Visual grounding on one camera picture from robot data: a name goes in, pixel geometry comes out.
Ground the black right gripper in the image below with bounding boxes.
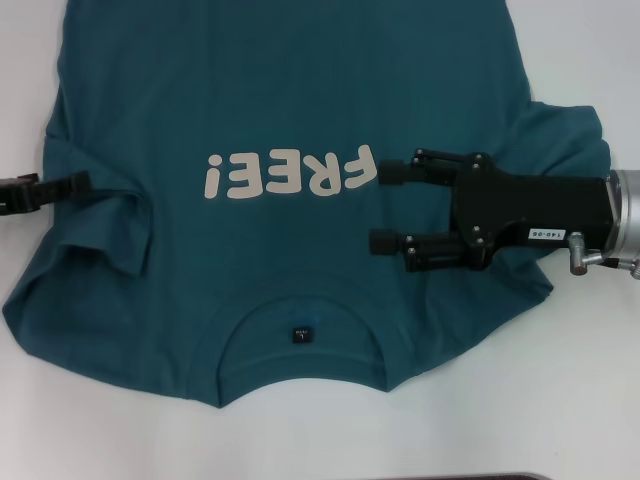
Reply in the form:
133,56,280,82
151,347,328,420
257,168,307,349
378,147,622,274

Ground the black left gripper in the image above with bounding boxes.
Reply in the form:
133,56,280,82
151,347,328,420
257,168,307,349
0,169,92,216

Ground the teal blue printed t-shirt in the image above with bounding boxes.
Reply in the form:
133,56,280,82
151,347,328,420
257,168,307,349
0,0,616,410

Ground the silver metal elbow connector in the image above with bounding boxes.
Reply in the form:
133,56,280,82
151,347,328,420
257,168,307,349
568,232,619,276

